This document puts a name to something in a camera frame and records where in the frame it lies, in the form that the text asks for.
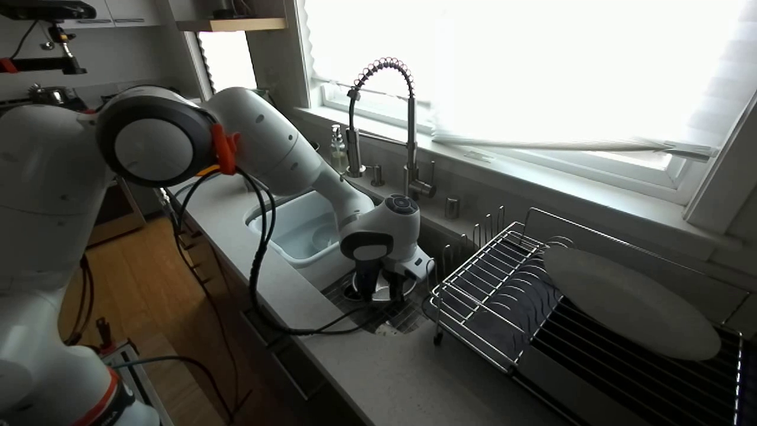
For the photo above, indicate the black drying mat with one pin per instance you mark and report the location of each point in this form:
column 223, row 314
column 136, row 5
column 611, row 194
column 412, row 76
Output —
column 596, row 377

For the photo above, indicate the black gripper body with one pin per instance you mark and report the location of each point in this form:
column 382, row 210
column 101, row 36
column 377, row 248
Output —
column 366, row 278

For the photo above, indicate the wooden wall shelf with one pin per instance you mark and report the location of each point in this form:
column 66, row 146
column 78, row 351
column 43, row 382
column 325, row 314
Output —
column 235, row 23

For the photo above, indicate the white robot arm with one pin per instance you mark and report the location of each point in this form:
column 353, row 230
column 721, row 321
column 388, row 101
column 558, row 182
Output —
column 54, row 171

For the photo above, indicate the white wire dish rack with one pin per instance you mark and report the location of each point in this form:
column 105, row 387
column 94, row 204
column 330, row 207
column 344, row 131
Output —
column 498, row 298

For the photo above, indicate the wire sink grid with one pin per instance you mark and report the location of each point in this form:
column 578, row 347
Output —
column 378, row 314

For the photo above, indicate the glass soap dispenser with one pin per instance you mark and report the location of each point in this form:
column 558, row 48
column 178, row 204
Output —
column 339, row 146

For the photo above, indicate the white plastic wash tub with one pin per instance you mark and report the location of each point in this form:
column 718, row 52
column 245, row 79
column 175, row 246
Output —
column 305, row 230

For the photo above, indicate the grey round plate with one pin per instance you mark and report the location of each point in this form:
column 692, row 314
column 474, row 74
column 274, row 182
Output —
column 631, row 304

